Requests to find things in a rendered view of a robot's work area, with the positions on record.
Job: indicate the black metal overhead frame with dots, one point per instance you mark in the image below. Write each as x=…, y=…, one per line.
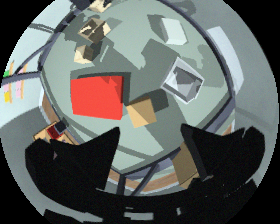
x=35, y=74

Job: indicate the red flat board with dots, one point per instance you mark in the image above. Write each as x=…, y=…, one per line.
x=100, y=97

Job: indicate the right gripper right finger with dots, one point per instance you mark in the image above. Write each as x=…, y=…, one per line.
x=207, y=149

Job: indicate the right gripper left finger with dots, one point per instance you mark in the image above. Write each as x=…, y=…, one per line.
x=94, y=157

